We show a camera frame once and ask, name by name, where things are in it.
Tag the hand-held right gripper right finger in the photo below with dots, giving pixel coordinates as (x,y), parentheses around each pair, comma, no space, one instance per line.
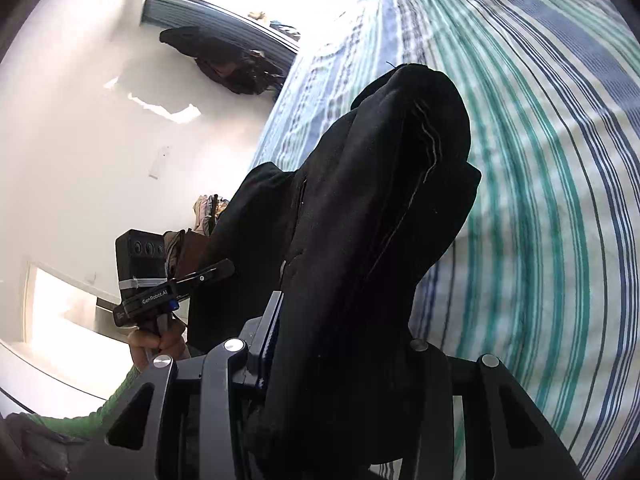
(435,365)

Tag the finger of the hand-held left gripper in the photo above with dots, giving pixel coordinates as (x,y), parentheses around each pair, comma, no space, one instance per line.
(215,270)

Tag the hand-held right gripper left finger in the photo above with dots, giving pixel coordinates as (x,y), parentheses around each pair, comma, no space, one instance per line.
(260,345)

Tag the black pants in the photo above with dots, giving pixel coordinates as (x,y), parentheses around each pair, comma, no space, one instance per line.
(375,210)

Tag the person's left forearm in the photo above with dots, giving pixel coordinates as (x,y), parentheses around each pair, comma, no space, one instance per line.
(85,422)

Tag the person's left hand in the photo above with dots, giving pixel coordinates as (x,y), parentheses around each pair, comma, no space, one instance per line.
(172,345)

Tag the brown clothes pile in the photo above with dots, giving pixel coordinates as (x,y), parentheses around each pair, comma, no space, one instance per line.
(205,215)

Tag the striped bed sheet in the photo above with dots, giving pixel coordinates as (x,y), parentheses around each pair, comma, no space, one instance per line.
(525,160)

